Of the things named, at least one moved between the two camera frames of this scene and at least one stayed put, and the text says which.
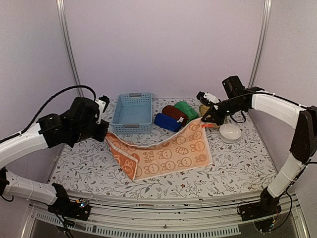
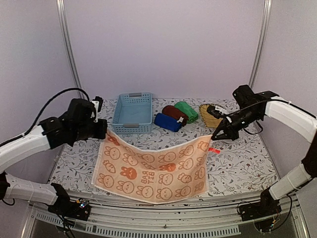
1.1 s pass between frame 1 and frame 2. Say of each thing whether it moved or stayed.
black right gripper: moved
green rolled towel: stayed
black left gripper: stayed
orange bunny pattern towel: moved
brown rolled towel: stayed
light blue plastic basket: stayed
